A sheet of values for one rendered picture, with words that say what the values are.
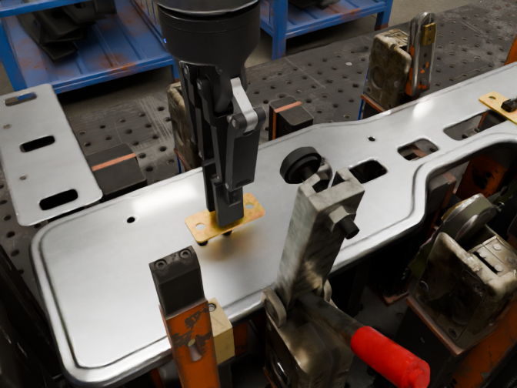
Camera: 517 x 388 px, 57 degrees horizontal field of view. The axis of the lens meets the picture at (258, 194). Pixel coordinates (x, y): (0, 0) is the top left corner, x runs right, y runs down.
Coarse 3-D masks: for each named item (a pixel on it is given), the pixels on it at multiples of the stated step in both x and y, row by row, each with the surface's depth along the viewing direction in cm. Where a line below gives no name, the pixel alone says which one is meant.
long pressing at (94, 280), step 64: (512, 64) 79; (320, 128) 67; (384, 128) 67; (448, 128) 67; (512, 128) 67; (192, 192) 58; (256, 192) 58; (384, 192) 58; (64, 256) 51; (128, 256) 51; (256, 256) 51; (64, 320) 46; (128, 320) 46
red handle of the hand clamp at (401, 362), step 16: (304, 304) 38; (320, 304) 37; (320, 320) 36; (336, 320) 34; (352, 320) 34; (336, 336) 34; (352, 336) 32; (368, 336) 31; (384, 336) 31; (352, 352) 32; (368, 352) 30; (384, 352) 29; (400, 352) 29; (384, 368) 29; (400, 368) 28; (416, 368) 28; (400, 384) 28; (416, 384) 27
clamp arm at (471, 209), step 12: (456, 204) 44; (468, 204) 42; (480, 204) 42; (444, 216) 45; (456, 216) 43; (468, 216) 42; (480, 216) 42; (492, 216) 43; (444, 228) 45; (456, 228) 43; (468, 228) 42; (480, 228) 45; (432, 240) 47; (456, 240) 44; (468, 240) 47; (420, 252) 50; (408, 264) 52; (420, 264) 50
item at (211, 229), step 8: (248, 192) 54; (248, 200) 53; (256, 200) 53; (256, 208) 52; (192, 216) 52; (200, 216) 52; (208, 216) 52; (248, 216) 52; (256, 216) 52; (192, 224) 51; (200, 224) 51; (208, 224) 51; (216, 224) 51; (232, 224) 51; (240, 224) 51; (192, 232) 50; (200, 232) 50; (208, 232) 50; (216, 232) 50; (224, 232) 50; (200, 240) 49
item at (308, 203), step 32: (288, 160) 30; (320, 160) 31; (320, 192) 28; (352, 192) 28; (320, 224) 29; (352, 224) 28; (288, 256) 34; (320, 256) 33; (288, 288) 37; (320, 288) 39
